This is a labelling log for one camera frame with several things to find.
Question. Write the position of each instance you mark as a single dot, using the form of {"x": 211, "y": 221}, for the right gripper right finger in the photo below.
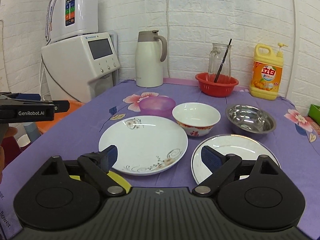
{"x": 222, "y": 168}

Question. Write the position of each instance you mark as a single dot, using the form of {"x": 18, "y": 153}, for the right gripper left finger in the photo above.
{"x": 96, "y": 166}

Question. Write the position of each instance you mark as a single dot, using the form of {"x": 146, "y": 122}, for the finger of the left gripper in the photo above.
{"x": 61, "y": 106}

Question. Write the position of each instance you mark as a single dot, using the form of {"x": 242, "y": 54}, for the white gold-rimmed plate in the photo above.
{"x": 245, "y": 147}

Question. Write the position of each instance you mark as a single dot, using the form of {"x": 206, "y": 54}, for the white floral plate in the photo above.
{"x": 146, "y": 145}

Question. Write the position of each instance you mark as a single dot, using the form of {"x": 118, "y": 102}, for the stainless steel bowl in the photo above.
{"x": 250, "y": 121}

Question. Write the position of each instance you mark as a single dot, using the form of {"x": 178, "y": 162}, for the white red-patterned ceramic bowl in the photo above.
{"x": 197, "y": 119}

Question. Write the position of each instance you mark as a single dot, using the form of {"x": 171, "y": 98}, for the purple plastic bowl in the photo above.
{"x": 157, "y": 106}

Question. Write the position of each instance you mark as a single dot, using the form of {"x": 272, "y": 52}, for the person's left hand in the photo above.
{"x": 9, "y": 133}

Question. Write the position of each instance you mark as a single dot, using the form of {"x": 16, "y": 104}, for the orange plastic basin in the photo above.
{"x": 44, "y": 126}

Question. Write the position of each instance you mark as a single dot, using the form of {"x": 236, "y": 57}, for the grey blue cylinder bottle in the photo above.
{"x": 32, "y": 131}

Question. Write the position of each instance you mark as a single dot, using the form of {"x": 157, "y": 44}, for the white water dispenser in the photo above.
{"x": 83, "y": 67}

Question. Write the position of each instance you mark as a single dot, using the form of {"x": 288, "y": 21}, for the red plastic basket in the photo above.
{"x": 222, "y": 88}

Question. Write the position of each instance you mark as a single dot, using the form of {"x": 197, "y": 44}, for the purple floral tablecloth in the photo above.
{"x": 79, "y": 133}

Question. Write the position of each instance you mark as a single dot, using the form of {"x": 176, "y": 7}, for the black straw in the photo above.
{"x": 223, "y": 60}

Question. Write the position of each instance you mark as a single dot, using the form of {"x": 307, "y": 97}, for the white water purifier unit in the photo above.
{"x": 69, "y": 18}

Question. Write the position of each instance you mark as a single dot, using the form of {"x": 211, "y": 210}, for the green box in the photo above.
{"x": 314, "y": 113}

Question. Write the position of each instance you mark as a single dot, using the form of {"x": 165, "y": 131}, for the white thermos jug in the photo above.
{"x": 151, "y": 52}

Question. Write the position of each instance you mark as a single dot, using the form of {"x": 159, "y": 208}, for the yellow dish soap bottle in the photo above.
{"x": 267, "y": 71}

